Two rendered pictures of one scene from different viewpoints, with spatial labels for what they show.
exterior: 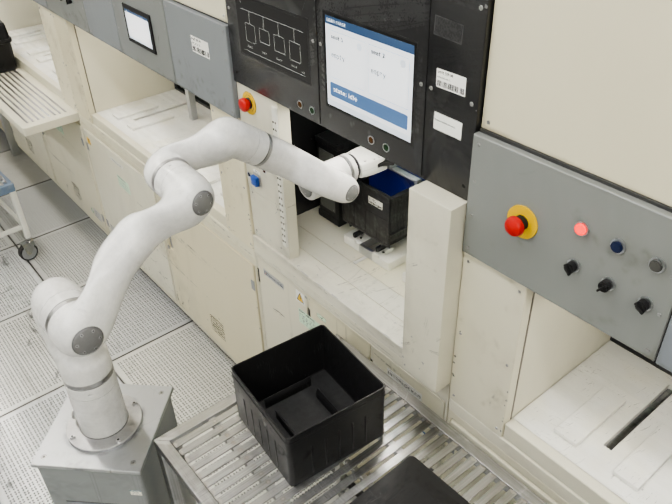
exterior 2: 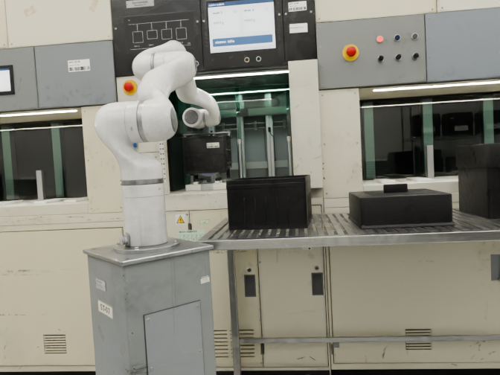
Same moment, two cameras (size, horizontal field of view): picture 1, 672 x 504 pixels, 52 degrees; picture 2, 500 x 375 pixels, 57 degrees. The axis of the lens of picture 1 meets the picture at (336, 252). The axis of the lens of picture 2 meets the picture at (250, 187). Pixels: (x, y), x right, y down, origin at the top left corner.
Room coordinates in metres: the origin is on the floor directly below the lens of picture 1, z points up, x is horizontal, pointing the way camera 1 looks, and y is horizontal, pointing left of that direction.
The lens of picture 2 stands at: (0.03, 1.35, 0.99)
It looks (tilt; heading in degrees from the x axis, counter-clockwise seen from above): 3 degrees down; 314
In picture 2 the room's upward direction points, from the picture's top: 3 degrees counter-clockwise
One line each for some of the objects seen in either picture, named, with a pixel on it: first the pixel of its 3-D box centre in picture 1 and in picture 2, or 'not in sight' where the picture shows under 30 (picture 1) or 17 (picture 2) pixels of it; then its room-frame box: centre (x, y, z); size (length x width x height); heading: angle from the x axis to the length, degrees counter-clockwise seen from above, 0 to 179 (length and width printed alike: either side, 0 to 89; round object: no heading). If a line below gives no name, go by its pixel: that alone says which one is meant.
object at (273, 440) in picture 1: (308, 400); (271, 200); (1.17, 0.08, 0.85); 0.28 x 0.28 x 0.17; 33
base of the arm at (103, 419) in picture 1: (97, 398); (144, 215); (1.19, 0.61, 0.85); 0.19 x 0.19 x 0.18
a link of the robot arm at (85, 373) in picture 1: (70, 329); (129, 143); (1.21, 0.63, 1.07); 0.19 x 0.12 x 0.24; 38
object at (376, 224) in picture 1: (389, 189); (207, 149); (1.80, -0.17, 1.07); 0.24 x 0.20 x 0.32; 39
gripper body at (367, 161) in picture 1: (363, 161); not in sight; (1.74, -0.09, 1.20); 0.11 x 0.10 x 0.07; 128
